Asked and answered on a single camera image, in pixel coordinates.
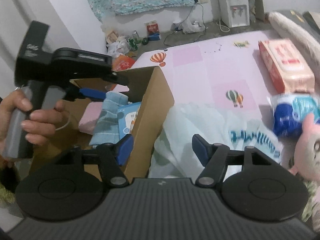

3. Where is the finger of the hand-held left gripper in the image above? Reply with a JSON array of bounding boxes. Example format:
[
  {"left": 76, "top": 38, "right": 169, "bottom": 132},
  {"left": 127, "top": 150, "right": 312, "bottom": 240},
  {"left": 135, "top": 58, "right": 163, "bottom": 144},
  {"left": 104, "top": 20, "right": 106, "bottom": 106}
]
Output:
[
  {"left": 64, "top": 81, "right": 107, "bottom": 102},
  {"left": 71, "top": 70, "right": 129, "bottom": 86}
]

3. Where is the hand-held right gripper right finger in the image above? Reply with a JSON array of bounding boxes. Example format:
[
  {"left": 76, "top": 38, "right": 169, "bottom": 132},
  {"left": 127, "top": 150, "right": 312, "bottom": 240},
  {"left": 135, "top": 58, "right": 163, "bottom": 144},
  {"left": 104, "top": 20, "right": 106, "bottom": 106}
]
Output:
[{"left": 192, "top": 134, "right": 273, "bottom": 187}]

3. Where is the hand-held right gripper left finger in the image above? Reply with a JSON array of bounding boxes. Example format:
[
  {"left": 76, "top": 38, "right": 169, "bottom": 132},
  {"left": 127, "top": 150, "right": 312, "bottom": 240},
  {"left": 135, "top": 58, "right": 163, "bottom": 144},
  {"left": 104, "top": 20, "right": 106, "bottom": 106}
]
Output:
[{"left": 54, "top": 134, "right": 134, "bottom": 187}]

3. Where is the pink cloth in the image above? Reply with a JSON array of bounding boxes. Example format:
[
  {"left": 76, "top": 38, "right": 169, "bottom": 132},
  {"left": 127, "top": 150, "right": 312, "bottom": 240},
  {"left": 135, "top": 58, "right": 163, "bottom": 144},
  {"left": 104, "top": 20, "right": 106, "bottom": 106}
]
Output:
[{"left": 78, "top": 102, "right": 103, "bottom": 134}]

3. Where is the blue white tissue packet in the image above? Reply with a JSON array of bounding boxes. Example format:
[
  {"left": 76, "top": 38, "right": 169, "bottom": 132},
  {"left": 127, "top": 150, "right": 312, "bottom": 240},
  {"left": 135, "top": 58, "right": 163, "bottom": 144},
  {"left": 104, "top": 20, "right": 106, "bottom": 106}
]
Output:
[
  {"left": 117, "top": 102, "right": 142, "bottom": 140},
  {"left": 270, "top": 92, "right": 320, "bottom": 138}
]

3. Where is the blue checked towel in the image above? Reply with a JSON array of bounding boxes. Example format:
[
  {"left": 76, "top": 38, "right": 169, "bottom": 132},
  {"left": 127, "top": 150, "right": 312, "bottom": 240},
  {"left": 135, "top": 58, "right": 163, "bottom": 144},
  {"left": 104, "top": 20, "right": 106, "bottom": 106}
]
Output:
[{"left": 89, "top": 91, "right": 129, "bottom": 148}]

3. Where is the white plastic bag blue print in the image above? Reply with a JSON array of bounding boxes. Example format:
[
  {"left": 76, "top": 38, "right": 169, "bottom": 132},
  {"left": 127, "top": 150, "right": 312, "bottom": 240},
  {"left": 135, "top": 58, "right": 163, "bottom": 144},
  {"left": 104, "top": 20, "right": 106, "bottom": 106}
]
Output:
[{"left": 149, "top": 102, "right": 283, "bottom": 180}]

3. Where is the brown cardboard box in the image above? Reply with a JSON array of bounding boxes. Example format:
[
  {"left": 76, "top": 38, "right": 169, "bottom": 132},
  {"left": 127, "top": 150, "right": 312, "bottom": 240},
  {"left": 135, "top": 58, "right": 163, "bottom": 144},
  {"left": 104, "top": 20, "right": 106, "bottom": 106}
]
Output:
[{"left": 30, "top": 66, "right": 175, "bottom": 183}]

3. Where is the person's left hand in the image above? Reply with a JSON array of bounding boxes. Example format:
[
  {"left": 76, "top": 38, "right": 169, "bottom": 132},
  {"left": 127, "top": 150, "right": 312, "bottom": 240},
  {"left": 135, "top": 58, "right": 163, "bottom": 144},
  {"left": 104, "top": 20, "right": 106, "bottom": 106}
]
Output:
[{"left": 0, "top": 89, "right": 66, "bottom": 168}]

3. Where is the orange snack packet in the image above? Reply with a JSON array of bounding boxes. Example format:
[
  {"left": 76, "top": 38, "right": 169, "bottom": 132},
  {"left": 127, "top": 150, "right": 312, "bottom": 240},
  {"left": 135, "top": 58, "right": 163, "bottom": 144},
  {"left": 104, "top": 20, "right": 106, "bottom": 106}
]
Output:
[{"left": 112, "top": 54, "right": 135, "bottom": 72}]

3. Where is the pile of floor litter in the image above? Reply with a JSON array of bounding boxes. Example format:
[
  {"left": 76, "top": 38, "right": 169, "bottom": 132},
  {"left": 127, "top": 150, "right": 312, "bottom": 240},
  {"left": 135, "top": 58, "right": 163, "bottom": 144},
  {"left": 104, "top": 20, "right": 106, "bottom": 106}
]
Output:
[{"left": 105, "top": 29, "right": 141, "bottom": 58}]

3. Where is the red packet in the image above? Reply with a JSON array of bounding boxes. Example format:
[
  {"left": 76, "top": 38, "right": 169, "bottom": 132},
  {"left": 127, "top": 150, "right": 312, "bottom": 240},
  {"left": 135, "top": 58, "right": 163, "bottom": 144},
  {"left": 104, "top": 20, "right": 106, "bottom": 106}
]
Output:
[{"left": 144, "top": 21, "right": 160, "bottom": 38}]

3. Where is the pink balloon print mat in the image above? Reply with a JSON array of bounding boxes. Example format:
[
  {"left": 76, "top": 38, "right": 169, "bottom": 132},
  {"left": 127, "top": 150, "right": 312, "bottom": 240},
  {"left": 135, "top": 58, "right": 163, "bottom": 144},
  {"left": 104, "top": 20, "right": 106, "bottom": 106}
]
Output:
[{"left": 112, "top": 29, "right": 320, "bottom": 135}]

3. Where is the crumpled white plastic bag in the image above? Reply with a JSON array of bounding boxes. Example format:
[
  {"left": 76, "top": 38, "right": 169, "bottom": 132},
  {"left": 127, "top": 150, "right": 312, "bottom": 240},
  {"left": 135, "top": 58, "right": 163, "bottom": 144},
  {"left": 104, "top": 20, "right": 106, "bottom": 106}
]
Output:
[{"left": 172, "top": 19, "right": 204, "bottom": 34}]

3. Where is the pink round plush toy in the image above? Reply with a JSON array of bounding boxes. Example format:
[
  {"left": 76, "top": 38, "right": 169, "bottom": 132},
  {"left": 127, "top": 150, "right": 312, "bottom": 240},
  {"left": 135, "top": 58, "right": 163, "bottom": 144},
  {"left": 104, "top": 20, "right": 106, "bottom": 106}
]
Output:
[{"left": 287, "top": 112, "right": 320, "bottom": 178}]

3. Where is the orange wet wipes pack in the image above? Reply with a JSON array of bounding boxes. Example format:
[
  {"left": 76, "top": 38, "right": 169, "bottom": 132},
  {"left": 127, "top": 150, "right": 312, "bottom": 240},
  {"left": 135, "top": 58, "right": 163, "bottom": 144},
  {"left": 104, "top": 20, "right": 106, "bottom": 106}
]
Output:
[{"left": 258, "top": 39, "right": 315, "bottom": 94}]

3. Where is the white water dispenser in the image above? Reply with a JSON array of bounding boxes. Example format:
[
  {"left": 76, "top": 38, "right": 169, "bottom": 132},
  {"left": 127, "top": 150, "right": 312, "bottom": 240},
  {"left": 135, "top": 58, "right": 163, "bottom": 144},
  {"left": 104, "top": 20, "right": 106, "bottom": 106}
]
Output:
[{"left": 216, "top": 0, "right": 250, "bottom": 28}]

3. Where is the rolled white fuzzy blanket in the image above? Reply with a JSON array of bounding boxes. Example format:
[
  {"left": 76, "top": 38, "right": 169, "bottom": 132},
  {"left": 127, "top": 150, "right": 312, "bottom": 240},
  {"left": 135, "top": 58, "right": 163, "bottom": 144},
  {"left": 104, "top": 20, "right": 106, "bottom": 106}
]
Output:
[{"left": 265, "top": 11, "right": 320, "bottom": 75}]

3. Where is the dark grey blanket yellow print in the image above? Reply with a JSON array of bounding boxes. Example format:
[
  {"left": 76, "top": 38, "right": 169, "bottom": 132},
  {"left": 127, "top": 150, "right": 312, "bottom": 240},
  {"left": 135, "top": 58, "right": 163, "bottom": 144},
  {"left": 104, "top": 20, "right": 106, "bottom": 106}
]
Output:
[{"left": 287, "top": 9, "right": 320, "bottom": 27}]

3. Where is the black power cable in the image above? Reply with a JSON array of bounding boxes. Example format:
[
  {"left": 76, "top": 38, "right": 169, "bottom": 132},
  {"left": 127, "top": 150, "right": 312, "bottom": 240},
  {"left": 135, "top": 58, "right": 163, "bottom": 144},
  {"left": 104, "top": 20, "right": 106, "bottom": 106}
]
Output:
[{"left": 162, "top": 0, "right": 205, "bottom": 48}]

